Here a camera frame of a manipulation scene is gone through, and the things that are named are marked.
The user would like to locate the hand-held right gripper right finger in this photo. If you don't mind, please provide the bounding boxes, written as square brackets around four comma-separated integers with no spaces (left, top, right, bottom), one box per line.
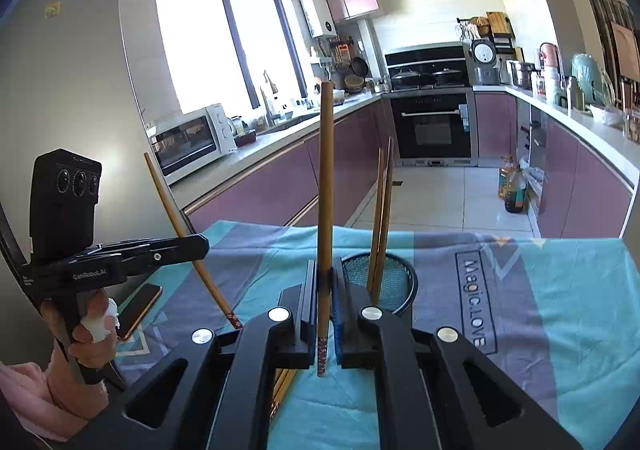
[332,257,586,450]

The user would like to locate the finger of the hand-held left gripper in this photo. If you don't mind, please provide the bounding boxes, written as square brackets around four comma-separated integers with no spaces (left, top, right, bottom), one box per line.
[96,233,210,281]

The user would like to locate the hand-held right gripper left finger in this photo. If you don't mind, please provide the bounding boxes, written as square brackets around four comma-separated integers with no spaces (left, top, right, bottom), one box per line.
[60,261,321,450]

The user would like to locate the wooden chopstick red patterned end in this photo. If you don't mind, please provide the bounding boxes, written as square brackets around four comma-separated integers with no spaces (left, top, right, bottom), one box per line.
[316,82,335,378]
[144,152,244,330]
[367,149,385,293]

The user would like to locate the black mesh utensil holder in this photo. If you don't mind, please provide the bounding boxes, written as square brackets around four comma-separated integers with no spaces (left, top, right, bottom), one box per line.
[340,251,419,331]

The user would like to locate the pile of chopsticks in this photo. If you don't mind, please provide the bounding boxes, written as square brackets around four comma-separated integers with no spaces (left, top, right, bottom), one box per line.
[270,369,297,423]

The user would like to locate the pair of chopsticks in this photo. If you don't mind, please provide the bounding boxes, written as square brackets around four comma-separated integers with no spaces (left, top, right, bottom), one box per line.
[378,137,395,301]

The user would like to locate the person's left forearm pink sleeve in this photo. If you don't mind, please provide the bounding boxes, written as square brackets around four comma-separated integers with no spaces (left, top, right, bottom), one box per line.
[0,360,108,442]

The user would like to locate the person's left hand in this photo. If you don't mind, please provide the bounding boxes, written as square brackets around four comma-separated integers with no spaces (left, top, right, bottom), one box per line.
[42,290,121,383]

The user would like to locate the black phone orange edge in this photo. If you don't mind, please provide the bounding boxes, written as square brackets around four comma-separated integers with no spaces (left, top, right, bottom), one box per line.
[117,283,164,341]

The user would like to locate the white toaster oven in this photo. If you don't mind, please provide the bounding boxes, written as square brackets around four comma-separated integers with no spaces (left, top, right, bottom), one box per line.
[149,103,238,187]

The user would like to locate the purple base cabinets long run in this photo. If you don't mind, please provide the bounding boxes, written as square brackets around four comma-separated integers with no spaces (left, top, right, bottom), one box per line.
[180,98,396,233]

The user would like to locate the grey refrigerator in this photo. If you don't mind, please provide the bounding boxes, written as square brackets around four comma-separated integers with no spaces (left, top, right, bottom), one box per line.
[0,0,203,281]

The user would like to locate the chrome kitchen faucet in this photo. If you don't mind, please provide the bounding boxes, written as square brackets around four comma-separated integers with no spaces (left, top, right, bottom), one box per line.
[259,70,281,127]

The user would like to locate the black built-in oven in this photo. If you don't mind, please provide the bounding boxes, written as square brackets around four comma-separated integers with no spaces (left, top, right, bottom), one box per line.
[389,89,476,166]

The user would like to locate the teal and purple tablecloth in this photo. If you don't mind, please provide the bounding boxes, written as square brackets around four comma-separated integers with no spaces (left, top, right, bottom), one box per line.
[107,219,640,450]

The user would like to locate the yellow cooking oil bottle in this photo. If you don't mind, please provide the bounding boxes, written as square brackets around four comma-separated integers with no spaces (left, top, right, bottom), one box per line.
[498,155,521,201]

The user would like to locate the cooking oil bottles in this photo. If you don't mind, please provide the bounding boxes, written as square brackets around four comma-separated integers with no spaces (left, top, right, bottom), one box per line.
[504,165,528,213]

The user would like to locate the kitchen window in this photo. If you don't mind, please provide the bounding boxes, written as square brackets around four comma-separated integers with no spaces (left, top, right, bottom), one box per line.
[152,0,308,113]

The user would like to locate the clear plastic bag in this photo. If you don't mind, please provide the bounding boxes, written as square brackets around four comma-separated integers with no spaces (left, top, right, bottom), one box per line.
[522,165,547,211]

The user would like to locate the black wok with lid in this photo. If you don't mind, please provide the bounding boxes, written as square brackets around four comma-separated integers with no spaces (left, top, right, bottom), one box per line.
[391,70,436,88]

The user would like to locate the black range hood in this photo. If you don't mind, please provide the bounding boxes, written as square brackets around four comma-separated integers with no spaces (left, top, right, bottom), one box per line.
[384,44,468,78]

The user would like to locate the purple base cabinets short run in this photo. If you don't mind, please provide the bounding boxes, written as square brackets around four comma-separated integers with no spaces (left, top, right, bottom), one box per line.
[475,90,633,238]

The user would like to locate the white water heater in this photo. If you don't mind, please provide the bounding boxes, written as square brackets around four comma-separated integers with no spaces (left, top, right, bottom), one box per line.
[300,0,336,38]

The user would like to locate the silver rice cooker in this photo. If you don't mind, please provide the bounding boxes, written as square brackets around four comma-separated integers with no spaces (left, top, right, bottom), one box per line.
[471,39,502,85]

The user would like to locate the steel stock pot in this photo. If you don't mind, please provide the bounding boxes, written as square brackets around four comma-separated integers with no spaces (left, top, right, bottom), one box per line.
[506,59,538,89]

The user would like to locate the steel bottle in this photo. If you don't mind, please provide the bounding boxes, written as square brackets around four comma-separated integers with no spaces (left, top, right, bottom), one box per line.
[566,76,586,110]

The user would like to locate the wooden cutting board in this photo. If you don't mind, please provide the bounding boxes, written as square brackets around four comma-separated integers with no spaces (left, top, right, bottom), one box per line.
[486,11,511,35]

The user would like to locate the pink kettle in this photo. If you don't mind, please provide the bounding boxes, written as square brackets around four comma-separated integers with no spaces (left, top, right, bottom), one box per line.
[539,43,560,72]

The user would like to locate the white bowl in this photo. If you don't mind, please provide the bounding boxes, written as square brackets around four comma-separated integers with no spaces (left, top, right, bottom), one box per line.
[590,103,624,126]

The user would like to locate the mint green appliance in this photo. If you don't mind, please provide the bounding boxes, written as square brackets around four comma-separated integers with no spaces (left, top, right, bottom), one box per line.
[571,53,613,104]

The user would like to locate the dark slatted room divider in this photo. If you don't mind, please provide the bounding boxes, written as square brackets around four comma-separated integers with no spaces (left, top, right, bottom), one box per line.
[585,0,640,81]

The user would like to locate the black wall rack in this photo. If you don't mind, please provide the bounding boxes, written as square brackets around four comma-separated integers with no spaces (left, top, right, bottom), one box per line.
[457,10,516,54]

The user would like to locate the pink wall picture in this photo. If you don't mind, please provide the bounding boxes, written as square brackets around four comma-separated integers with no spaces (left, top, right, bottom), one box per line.
[611,23,640,81]

